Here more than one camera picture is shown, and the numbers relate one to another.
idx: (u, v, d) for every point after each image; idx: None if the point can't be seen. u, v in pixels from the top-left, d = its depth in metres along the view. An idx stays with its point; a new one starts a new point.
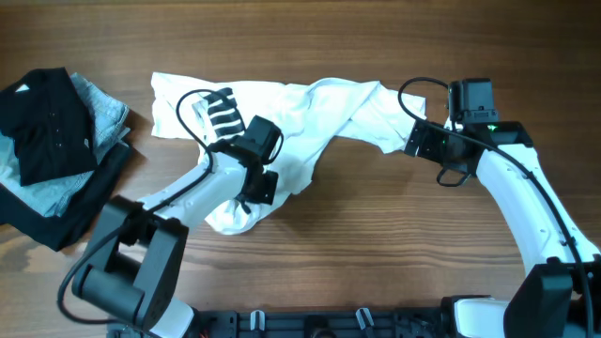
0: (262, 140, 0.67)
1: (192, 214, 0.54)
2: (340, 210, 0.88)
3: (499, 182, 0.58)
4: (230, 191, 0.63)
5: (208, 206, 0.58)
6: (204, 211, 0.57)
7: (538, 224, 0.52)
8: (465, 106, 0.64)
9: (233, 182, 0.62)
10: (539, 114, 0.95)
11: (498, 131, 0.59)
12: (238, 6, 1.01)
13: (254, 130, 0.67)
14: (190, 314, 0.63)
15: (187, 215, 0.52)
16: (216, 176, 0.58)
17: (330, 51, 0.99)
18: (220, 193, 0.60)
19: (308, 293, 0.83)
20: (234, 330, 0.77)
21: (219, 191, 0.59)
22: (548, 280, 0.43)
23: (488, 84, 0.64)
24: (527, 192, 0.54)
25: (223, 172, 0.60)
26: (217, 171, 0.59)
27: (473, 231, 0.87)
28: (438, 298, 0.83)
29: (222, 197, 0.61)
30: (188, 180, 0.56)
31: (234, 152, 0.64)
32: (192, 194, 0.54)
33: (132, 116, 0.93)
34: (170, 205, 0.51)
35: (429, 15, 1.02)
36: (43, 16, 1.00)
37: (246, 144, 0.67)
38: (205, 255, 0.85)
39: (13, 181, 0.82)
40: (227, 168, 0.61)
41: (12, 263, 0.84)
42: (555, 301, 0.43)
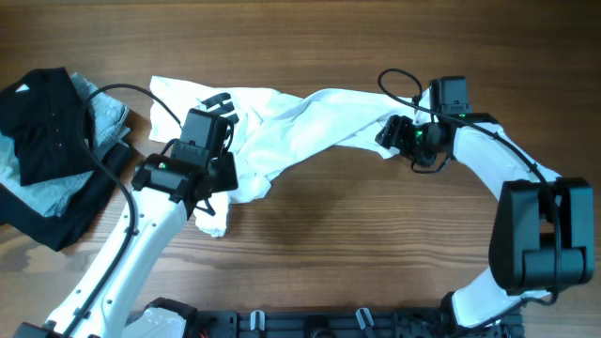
0: (204, 140, 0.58)
1: (123, 303, 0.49)
2: (339, 212, 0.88)
3: (474, 155, 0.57)
4: (170, 234, 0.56)
5: (144, 271, 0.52)
6: (142, 279, 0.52)
7: (506, 161, 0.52)
8: (441, 100, 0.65)
9: (169, 226, 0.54)
10: (539, 114, 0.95)
11: (468, 118, 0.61)
12: (239, 6, 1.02)
13: (193, 130, 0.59)
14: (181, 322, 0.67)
15: (115, 315, 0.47)
16: (141, 242, 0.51)
17: (330, 51, 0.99)
18: (154, 249, 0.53)
19: (308, 293, 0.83)
20: (234, 330, 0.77)
21: (151, 248, 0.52)
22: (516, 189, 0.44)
23: (463, 81, 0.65)
24: (497, 148, 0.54)
25: (150, 223, 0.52)
26: (143, 231, 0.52)
27: (473, 231, 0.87)
28: (438, 298, 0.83)
29: (161, 245, 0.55)
30: (108, 258, 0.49)
31: (173, 167, 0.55)
32: (117, 281, 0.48)
33: (132, 116, 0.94)
34: (87, 316, 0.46)
35: (429, 15, 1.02)
36: (43, 16, 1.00)
37: (185, 147, 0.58)
38: (206, 255, 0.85)
39: (13, 181, 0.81)
40: (157, 219, 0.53)
41: (11, 263, 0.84)
42: (525, 211, 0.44)
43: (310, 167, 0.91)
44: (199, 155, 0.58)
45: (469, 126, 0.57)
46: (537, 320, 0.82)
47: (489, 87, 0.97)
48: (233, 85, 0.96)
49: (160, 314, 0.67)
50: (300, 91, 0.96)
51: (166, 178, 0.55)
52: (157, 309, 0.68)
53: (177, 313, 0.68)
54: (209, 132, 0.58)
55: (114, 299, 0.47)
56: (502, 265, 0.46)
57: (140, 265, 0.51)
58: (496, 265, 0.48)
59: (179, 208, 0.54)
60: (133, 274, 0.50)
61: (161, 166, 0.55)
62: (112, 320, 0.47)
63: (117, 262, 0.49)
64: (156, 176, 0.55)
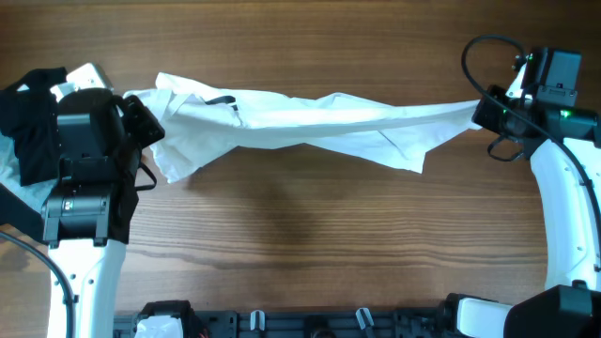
0: (92, 145, 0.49)
1: None
2: (339, 211, 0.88)
3: (550, 183, 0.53)
4: (118, 262, 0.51)
5: (106, 317, 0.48)
6: (108, 321, 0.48)
7: (577, 240, 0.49)
8: (540, 80, 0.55)
9: (115, 257, 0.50)
10: None
11: (568, 120, 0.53)
12: (239, 6, 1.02)
13: (76, 143, 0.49)
14: (175, 323, 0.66)
15: None
16: (86, 302, 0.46)
17: (330, 51, 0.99)
18: (106, 293, 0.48)
19: (308, 293, 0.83)
20: (234, 330, 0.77)
21: (100, 297, 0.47)
22: (569, 300, 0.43)
23: (577, 58, 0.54)
24: (580, 211, 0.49)
25: (87, 281, 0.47)
26: (82, 288, 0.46)
27: (473, 231, 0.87)
28: (438, 298, 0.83)
29: (112, 279, 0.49)
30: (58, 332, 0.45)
31: (81, 205, 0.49)
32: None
33: None
34: None
35: (429, 15, 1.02)
36: (44, 16, 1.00)
37: (81, 161, 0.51)
38: (206, 255, 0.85)
39: (14, 181, 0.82)
40: (94, 271, 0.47)
41: (11, 263, 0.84)
42: (562, 324, 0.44)
43: (312, 167, 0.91)
44: (101, 165, 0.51)
45: (560, 146, 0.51)
46: None
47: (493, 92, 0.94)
48: (233, 86, 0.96)
49: (152, 326, 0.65)
50: (300, 91, 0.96)
51: (83, 217, 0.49)
52: (148, 321, 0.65)
53: (169, 315, 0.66)
54: (89, 129, 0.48)
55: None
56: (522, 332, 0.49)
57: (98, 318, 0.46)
58: (516, 319, 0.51)
59: (111, 244, 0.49)
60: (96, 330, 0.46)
61: (68, 207, 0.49)
62: None
63: (69, 329, 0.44)
64: (68, 219, 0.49)
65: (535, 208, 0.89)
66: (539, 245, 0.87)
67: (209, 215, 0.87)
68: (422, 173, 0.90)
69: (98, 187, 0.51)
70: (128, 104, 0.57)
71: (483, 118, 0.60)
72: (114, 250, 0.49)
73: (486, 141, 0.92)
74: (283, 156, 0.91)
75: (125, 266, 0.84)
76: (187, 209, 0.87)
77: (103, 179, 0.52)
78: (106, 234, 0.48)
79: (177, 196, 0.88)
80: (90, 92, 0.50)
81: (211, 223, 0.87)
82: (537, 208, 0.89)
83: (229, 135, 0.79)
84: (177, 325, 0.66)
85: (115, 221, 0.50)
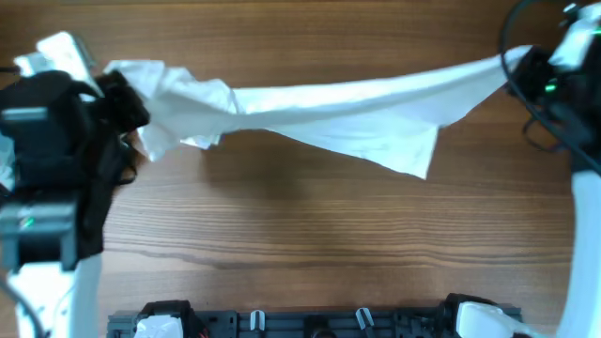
0: (48, 144, 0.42)
1: None
2: (340, 211, 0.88)
3: (586, 234, 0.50)
4: (93, 276, 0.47)
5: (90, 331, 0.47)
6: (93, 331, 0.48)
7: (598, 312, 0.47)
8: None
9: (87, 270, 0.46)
10: None
11: None
12: (239, 5, 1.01)
13: (38, 143, 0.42)
14: (175, 322, 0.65)
15: None
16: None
17: (330, 51, 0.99)
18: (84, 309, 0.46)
19: (308, 293, 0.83)
20: (234, 330, 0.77)
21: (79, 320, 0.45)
22: None
23: None
24: None
25: (59, 312, 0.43)
26: (54, 317, 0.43)
27: (473, 231, 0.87)
28: (438, 298, 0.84)
29: (90, 292, 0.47)
30: None
31: (44, 221, 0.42)
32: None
33: None
34: None
35: (429, 15, 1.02)
36: (43, 15, 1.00)
37: (39, 161, 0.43)
38: (206, 255, 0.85)
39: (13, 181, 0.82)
40: (66, 299, 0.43)
41: None
42: None
43: (312, 167, 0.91)
44: (68, 168, 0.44)
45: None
46: (535, 319, 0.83)
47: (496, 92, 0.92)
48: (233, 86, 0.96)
49: (153, 325, 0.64)
50: None
51: (44, 236, 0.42)
52: (149, 320, 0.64)
53: (169, 316, 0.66)
54: (45, 122, 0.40)
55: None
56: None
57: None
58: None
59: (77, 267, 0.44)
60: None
61: (24, 222, 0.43)
62: None
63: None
64: (26, 236, 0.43)
65: (535, 208, 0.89)
66: (539, 245, 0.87)
67: (209, 215, 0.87)
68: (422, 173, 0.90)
69: (59, 194, 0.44)
70: (111, 85, 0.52)
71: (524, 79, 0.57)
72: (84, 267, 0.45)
73: (486, 140, 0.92)
74: (283, 155, 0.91)
75: (125, 266, 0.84)
76: (187, 209, 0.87)
77: (68, 182, 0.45)
78: (73, 258, 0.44)
79: (177, 196, 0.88)
80: (50, 78, 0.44)
81: (211, 223, 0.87)
82: (537, 208, 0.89)
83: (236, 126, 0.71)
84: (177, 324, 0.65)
85: (82, 234, 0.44)
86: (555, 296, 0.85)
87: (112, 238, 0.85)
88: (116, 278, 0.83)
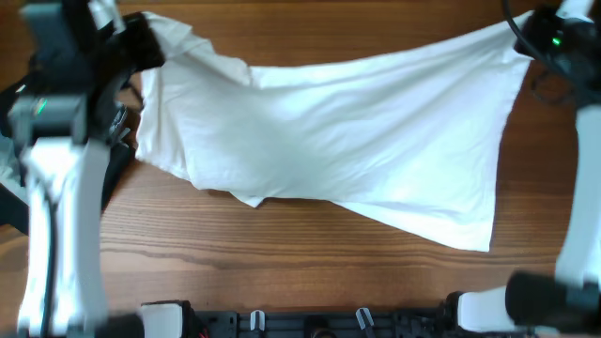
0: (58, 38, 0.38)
1: (90, 285, 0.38)
2: (340, 211, 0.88)
3: None
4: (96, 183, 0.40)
5: (96, 277, 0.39)
6: (99, 285, 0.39)
7: None
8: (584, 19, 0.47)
9: (95, 168, 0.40)
10: (539, 115, 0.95)
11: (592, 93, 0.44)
12: (239, 7, 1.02)
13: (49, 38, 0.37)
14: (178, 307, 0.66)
15: (88, 290, 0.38)
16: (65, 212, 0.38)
17: (331, 51, 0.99)
18: (89, 238, 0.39)
19: (308, 293, 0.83)
20: (234, 330, 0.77)
21: (84, 223, 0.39)
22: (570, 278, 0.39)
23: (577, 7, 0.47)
24: None
25: (61, 183, 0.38)
26: (62, 187, 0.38)
27: None
28: (438, 298, 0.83)
29: (96, 217, 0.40)
30: (38, 246, 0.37)
31: (55, 105, 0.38)
32: (68, 289, 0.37)
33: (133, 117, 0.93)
34: (54, 305, 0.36)
35: (429, 16, 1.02)
36: None
37: (49, 63, 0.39)
38: (206, 255, 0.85)
39: (14, 182, 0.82)
40: (72, 170, 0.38)
41: (13, 262, 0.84)
42: None
43: None
44: (74, 69, 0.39)
45: None
46: None
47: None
48: None
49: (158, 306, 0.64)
50: None
51: (53, 120, 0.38)
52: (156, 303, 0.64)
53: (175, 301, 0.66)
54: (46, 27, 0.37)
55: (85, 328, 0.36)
56: (520, 299, 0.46)
57: (83, 264, 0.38)
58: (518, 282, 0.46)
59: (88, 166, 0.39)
60: (83, 281, 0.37)
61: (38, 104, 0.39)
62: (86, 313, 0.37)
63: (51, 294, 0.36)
64: (41, 123, 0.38)
65: (535, 208, 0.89)
66: (539, 246, 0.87)
67: (209, 215, 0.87)
68: None
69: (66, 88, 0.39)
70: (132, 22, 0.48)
71: (531, 36, 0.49)
72: (95, 149, 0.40)
73: None
74: None
75: (125, 266, 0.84)
76: (187, 209, 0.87)
77: (72, 81, 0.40)
78: (83, 134, 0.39)
79: (177, 196, 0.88)
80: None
81: (211, 223, 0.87)
82: (537, 208, 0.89)
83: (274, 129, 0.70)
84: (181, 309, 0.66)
85: (92, 119, 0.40)
86: None
87: (112, 237, 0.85)
88: (115, 279, 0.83)
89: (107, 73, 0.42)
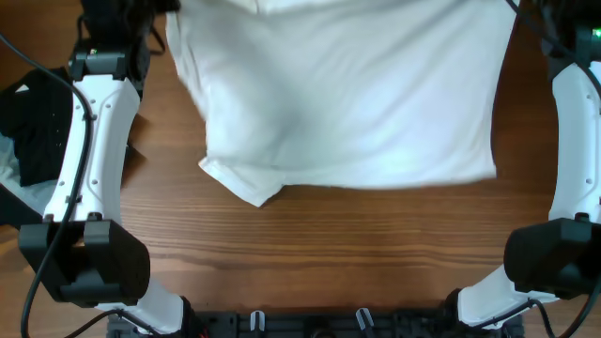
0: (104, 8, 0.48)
1: (110, 186, 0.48)
2: (340, 211, 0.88)
3: None
4: (125, 105, 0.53)
5: (115, 186, 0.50)
6: (115, 197, 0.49)
7: None
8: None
9: (125, 103, 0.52)
10: (538, 115, 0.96)
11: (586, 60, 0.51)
12: None
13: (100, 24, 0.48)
14: (177, 299, 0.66)
15: (106, 196, 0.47)
16: (101, 123, 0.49)
17: None
18: (115, 151, 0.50)
19: (308, 294, 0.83)
20: (234, 330, 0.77)
21: (111, 139, 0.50)
22: (569, 228, 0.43)
23: None
24: None
25: (104, 105, 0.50)
26: (99, 109, 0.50)
27: (473, 232, 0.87)
28: (438, 299, 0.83)
29: (118, 139, 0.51)
30: (75, 154, 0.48)
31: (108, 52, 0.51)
32: (91, 189, 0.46)
33: (133, 118, 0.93)
34: (80, 202, 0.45)
35: None
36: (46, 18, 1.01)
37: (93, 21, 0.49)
38: (205, 256, 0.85)
39: (14, 181, 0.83)
40: (110, 99, 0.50)
41: (12, 262, 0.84)
42: None
43: None
44: (115, 26, 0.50)
45: None
46: (537, 320, 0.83)
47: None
48: None
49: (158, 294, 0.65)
50: None
51: (106, 64, 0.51)
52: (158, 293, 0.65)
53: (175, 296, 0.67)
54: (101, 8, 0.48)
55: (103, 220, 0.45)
56: (519, 257, 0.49)
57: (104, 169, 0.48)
58: (516, 242, 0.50)
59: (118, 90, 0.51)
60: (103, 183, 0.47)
61: (91, 53, 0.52)
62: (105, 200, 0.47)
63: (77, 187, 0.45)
64: (92, 65, 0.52)
65: (536, 208, 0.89)
66: None
67: (209, 215, 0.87)
68: None
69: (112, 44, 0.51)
70: None
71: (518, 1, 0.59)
72: (126, 87, 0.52)
73: None
74: None
75: None
76: (187, 210, 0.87)
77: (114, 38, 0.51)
78: (125, 71, 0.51)
79: (177, 196, 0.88)
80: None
81: (211, 224, 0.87)
82: (538, 209, 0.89)
83: (288, 63, 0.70)
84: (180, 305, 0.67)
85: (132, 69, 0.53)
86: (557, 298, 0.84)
87: None
88: None
89: (137, 22, 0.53)
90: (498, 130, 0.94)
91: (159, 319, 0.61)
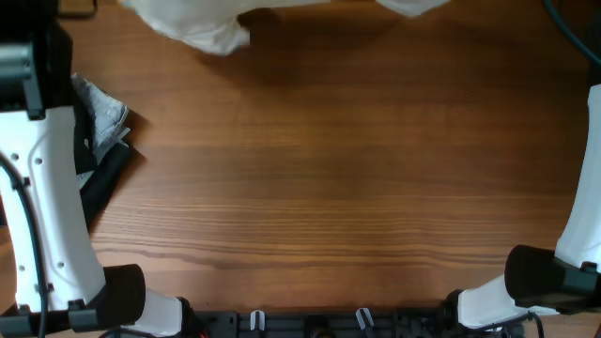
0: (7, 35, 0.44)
1: (76, 253, 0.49)
2: (340, 211, 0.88)
3: None
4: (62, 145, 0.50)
5: (80, 242, 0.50)
6: (86, 257, 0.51)
7: None
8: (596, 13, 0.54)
9: (61, 142, 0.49)
10: (540, 113, 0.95)
11: None
12: None
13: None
14: (177, 302, 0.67)
15: (75, 265, 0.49)
16: (38, 189, 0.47)
17: (333, 48, 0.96)
18: (64, 208, 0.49)
19: (308, 293, 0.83)
20: (234, 330, 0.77)
21: (57, 198, 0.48)
22: (571, 278, 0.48)
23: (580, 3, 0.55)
24: None
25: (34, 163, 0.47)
26: (28, 167, 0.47)
27: (473, 231, 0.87)
28: (438, 298, 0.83)
29: (68, 183, 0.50)
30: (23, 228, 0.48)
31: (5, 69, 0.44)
32: (60, 274, 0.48)
33: (131, 116, 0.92)
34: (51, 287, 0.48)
35: None
36: None
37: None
38: (206, 255, 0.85)
39: None
40: (38, 151, 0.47)
41: (13, 264, 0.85)
42: None
43: (312, 167, 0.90)
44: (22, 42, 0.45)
45: None
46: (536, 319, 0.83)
47: (490, 91, 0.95)
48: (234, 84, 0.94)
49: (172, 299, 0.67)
50: (301, 90, 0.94)
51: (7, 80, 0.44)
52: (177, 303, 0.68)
53: (175, 299, 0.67)
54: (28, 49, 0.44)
55: (84, 304, 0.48)
56: (520, 277, 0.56)
57: (64, 234, 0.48)
58: (521, 261, 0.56)
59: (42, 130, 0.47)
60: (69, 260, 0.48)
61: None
62: (77, 275, 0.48)
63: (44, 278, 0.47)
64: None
65: (535, 208, 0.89)
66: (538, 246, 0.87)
67: (209, 215, 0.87)
68: (422, 175, 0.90)
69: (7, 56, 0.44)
70: None
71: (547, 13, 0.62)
72: (54, 117, 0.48)
73: (487, 143, 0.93)
74: (283, 156, 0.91)
75: None
76: (187, 209, 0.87)
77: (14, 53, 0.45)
78: (39, 103, 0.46)
79: (177, 196, 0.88)
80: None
81: (211, 223, 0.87)
82: (536, 208, 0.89)
83: None
84: (181, 306, 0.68)
85: (45, 80, 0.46)
86: None
87: (112, 238, 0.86)
88: None
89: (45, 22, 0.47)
90: (500, 130, 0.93)
91: (159, 326, 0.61)
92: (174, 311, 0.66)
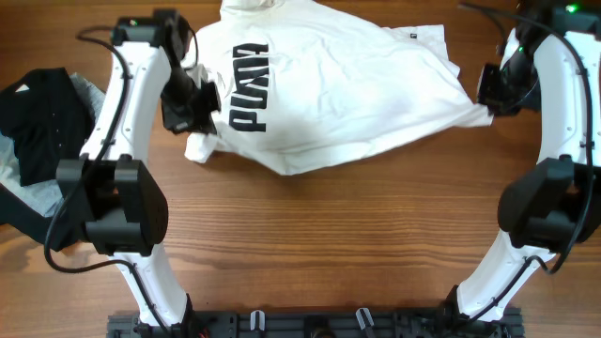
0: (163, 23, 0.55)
1: (142, 143, 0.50)
2: (340, 211, 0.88)
3: None
4: (160, 70, 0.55)
5: (146, 139, 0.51)
6: (143, 145, 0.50)
7: None
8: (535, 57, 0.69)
9: (159, 70, 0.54)
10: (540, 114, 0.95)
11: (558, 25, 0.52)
12: None
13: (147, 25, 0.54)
14: (184, 294, 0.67)
15: (137, 144, 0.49)
16: (137, 83, 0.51)
17: None
18: (146, 114, 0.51)
19: (309, 294, 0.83)
20: (234, 330, 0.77)
21: (146, 102, 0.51)
22: (552, 165, 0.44)
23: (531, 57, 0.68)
24: None
25: (141, 68, 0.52)
26: (137, 70, 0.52)
27: (473, 231, 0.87)
28: (438, 298, 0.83)
29: (152, 99, 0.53)
30: (115, 96, 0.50)
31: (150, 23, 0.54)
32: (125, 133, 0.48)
33: None
34: (114, 144, 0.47)
35: (430, 15, 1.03)
36: (55, 16, 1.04)
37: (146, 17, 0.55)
38: (206, 255, 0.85)
39: (13, 181, 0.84)
40: (147, 62, 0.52)
41: (11, 263, 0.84)
42: None
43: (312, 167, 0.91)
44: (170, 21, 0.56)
45: None
46: (537, 320, 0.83)
47: None
48: None
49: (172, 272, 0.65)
50: None
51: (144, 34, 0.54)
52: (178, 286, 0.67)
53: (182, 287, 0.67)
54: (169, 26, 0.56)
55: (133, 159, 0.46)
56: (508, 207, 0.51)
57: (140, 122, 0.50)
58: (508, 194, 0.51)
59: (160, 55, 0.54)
60: (136, 130, 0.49)
61: (132, 24, 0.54)
62: (136, 148, 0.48)
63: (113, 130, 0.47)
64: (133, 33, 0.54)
65: None
66: None
67: (209, 215, 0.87)
68: (422, 175, 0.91)
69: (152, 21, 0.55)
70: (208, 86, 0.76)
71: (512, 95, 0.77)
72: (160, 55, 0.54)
73: (486, 143, 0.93)
74: None
75: None
76: (187, 209, 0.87)
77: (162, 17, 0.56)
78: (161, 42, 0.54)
79: (177, 196, 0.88)
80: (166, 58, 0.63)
81: (211, 223, 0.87)
82: None
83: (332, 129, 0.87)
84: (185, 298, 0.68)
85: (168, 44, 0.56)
86: (556, 296, 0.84)
87: None
88: (115, 278, 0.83)
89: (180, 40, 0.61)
90: (500, 130, 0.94)
91: (163, 299, 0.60)
92: (180, 300, 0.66)
